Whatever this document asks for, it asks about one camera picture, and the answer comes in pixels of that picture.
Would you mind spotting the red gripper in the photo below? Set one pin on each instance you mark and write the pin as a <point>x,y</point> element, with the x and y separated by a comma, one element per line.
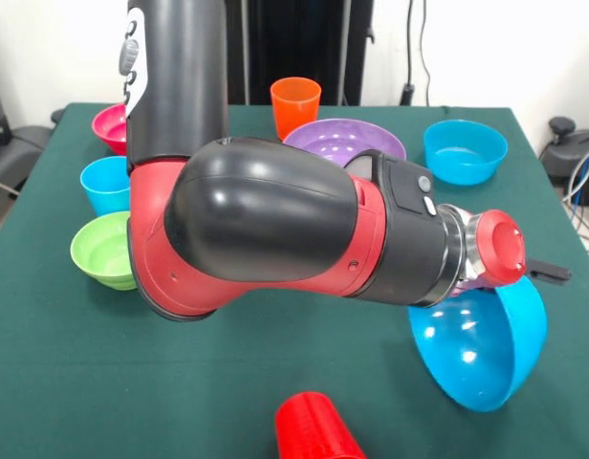
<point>502,248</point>

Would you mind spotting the large blue bowl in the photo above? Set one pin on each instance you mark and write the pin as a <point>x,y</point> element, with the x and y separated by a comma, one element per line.
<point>466,354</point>

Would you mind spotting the red cup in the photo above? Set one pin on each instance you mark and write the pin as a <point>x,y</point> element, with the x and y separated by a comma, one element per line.
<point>318,430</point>

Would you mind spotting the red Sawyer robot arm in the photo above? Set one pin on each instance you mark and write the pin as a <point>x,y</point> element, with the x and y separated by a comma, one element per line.
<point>275,215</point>

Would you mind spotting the black equipment base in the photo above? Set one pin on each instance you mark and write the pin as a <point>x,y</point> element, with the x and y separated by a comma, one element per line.
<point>562,153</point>
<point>22,143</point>

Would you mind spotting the small blue bowl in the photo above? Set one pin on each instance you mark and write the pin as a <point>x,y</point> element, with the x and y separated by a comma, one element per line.
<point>462,148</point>

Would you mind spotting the purple bowl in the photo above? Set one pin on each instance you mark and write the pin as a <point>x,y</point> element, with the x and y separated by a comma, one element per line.
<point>342,138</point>

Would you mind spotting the orange cup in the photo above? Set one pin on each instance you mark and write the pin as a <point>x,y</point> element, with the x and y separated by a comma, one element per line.
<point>294,110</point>

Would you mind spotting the dark green tablecloth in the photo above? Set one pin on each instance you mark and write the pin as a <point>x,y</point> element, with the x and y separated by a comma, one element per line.
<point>180,373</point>

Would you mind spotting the small green bowl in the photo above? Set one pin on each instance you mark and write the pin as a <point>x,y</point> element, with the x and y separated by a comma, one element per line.
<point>101,253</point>

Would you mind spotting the blue cup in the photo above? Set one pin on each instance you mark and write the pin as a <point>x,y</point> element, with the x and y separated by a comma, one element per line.
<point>105,186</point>

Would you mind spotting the small pinkish red bowl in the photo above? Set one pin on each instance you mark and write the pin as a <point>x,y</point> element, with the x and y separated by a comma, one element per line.
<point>110,129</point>

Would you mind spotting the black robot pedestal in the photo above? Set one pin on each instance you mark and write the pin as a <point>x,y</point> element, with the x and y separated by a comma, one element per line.
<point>285,38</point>

